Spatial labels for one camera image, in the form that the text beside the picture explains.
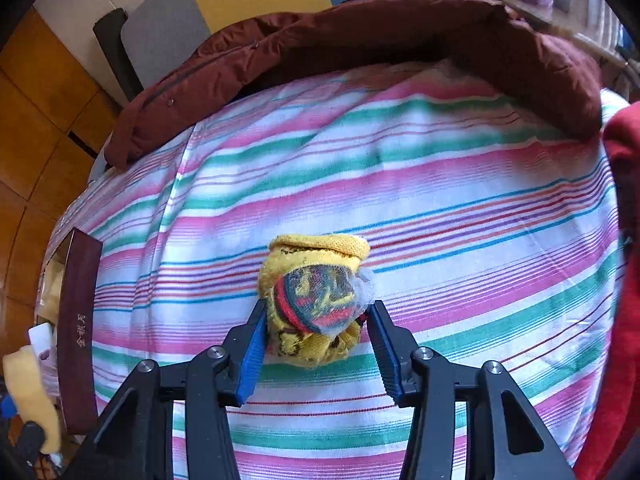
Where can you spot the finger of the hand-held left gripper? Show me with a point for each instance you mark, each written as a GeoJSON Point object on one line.
{"type": "Point", "coordinates": [6, 406]}
{"type": "Point", "coordinates": [31, 440]}

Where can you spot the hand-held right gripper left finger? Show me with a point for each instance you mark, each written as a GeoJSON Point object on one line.
{"type": "Point", "coordinates": [252, 355]}

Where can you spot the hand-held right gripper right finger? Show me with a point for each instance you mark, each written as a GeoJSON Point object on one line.
{"type": "Point", "coordinates": [387, 355]}

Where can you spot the gold lined maroon box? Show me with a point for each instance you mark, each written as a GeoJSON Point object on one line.
{"type": "Point", "coordinates": [77, 320]}

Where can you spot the yellow patterned sock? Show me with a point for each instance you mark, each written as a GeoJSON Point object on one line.
{"type": "Point", "coordinates": [310, 252]}

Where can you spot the red blanket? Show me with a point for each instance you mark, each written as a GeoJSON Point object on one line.
{"type": "Point", "coordinates": [620, 310]}

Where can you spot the wooden wardrobe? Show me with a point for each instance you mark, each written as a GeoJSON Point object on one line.
{"type": "Point", "coordinates": [45, 135]}

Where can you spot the maroon jacket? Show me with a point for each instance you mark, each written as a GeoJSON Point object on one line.
{"type": "Point", "coordinates": [350, 35]}

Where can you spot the wooden desk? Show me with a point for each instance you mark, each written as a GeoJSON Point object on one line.
{"type": "Point", "coordinates": [560, 25]}

